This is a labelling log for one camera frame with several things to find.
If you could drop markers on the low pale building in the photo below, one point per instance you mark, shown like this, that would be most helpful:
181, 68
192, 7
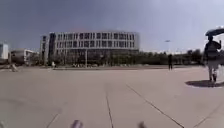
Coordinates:
21, 55

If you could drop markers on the robot's own part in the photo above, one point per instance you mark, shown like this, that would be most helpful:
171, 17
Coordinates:
142, 125
76, 124

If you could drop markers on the row of trees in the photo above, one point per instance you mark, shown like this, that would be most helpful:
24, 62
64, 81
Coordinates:
156, 58

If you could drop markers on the person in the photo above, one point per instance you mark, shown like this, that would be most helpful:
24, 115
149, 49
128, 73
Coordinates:
170, 61
211, 53

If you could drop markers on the lamp pole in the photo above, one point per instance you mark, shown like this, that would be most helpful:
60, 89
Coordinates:
167, 46

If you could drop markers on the white building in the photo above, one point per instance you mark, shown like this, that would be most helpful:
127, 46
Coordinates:
3, 51

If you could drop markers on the grey paved plaza ground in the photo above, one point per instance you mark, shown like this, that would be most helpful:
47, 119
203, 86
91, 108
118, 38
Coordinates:
83, 96

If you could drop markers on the large grey many-windowed building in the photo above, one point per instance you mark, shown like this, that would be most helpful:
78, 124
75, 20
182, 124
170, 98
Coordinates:
96, 41

